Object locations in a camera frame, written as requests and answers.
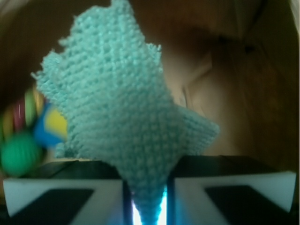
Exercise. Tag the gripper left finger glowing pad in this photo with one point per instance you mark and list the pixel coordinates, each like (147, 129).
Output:
(69, 193)

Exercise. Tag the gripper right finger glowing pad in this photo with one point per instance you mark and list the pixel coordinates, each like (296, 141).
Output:
(228, 190)

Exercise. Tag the light blue knitted cloth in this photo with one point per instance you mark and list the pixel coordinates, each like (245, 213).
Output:
(108, 83)

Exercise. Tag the blue rectangular block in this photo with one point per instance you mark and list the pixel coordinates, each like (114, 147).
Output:
(41, 135)

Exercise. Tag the green textured ball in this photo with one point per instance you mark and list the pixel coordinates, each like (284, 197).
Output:
(20, 154)

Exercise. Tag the yellow sponge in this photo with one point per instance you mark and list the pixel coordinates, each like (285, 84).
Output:
(55, 123)

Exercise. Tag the brown paper bag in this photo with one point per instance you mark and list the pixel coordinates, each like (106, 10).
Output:
(236, 60)

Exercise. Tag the multicolour braided rope toy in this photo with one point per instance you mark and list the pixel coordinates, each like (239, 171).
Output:
(21, 114)

